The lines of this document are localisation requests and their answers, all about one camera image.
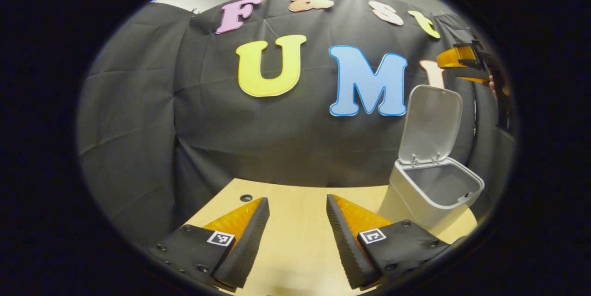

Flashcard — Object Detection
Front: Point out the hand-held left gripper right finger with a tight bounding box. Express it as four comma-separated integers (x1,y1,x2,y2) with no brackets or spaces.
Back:
326,194,452,291

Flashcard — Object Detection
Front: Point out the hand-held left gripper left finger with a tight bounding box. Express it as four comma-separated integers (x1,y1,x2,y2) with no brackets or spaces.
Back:
145,197,271,294

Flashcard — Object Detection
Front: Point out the white desktop garbage bin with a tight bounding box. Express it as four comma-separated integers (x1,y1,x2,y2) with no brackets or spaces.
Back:
378,84,486,231

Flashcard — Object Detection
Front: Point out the wooden desktop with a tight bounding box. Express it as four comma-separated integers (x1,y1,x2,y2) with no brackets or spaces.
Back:
178,178,478,296

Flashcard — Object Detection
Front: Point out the black backdrop cloth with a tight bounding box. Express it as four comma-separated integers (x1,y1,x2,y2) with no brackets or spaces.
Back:
76,0,518,241

